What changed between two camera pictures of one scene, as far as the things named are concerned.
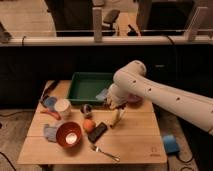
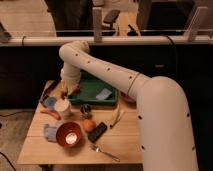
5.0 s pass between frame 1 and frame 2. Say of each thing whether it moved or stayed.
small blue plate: stayed
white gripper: moved
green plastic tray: stayed
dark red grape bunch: moved
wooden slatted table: stayed
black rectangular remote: stayed
